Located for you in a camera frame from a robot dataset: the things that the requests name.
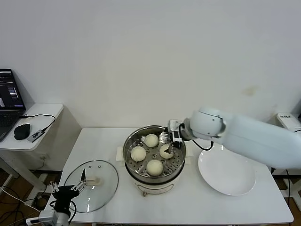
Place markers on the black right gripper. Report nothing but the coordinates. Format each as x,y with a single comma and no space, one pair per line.
175,129

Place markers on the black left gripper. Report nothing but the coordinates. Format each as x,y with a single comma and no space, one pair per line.
64,195

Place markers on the white steamed baozi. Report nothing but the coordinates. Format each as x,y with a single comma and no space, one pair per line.
138,153
151,140
163,153
154,167

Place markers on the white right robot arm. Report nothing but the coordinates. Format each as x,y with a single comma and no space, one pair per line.
247,136

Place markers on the stainless steel steamer basket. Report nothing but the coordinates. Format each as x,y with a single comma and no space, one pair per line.
179,155

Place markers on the cream electric cooker base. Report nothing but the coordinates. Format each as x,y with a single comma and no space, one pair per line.
155,188

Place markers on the grey portable drive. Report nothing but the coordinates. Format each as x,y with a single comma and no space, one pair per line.
35,135

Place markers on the white round plate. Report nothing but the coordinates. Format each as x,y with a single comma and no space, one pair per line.
223,171

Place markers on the black computer mouse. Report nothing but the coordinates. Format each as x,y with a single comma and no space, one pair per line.
22,132

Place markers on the white side table with laptop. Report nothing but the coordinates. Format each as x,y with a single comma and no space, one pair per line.
47,110

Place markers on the black laptop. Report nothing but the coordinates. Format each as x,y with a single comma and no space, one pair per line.
7,94

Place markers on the white side table with label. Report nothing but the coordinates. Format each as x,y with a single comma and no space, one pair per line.
291,122

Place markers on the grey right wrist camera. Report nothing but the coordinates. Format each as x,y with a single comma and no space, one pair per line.
176,136

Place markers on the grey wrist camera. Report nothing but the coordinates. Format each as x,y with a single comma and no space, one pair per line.
45,216
176,136

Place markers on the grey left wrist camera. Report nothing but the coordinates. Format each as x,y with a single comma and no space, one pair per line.
45,216

